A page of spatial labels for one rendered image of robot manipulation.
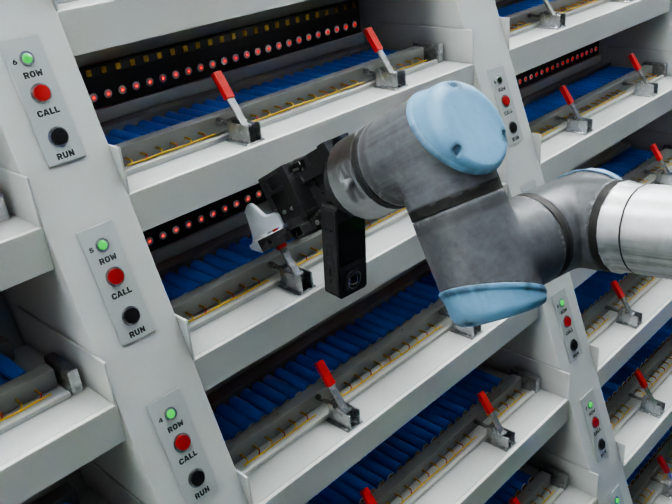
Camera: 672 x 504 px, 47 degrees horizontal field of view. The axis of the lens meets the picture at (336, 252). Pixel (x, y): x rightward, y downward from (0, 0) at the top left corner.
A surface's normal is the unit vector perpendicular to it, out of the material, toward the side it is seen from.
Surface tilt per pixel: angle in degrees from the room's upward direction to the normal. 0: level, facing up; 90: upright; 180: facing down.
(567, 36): 109
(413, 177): 83
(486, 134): 73
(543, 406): 19
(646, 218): 54
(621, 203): 37
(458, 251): 81
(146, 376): 90
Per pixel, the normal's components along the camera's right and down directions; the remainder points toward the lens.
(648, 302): -0.09, -0.90
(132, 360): 0.65, -0.05
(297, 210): -0.69, 0.37
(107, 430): 0.72, 0.25
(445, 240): -0.55, 0.21
